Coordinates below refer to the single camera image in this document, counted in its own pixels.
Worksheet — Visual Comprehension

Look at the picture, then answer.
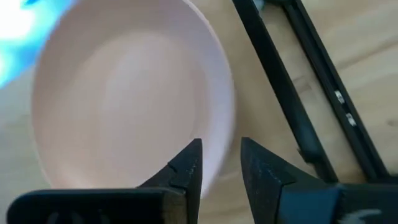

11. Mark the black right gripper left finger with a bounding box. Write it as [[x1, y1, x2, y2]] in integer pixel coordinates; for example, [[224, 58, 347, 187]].
[[6, 138, 203, 224]]

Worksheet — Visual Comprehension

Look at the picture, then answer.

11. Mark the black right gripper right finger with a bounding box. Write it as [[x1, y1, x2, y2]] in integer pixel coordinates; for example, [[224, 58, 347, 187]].
[[241, 136, 398, 224]]

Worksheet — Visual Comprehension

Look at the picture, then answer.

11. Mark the blue plate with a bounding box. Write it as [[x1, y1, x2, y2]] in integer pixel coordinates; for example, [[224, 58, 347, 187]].
[[0, 0, 77, 90]]

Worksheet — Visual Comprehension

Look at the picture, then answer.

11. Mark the pale pink plate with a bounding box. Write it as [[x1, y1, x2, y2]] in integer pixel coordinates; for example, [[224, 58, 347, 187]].
[[30, 0, 236, 197]]

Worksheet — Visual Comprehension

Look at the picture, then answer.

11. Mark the black metal frame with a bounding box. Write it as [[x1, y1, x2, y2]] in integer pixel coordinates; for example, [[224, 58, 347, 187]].
[[231, 0, 391, 184]]

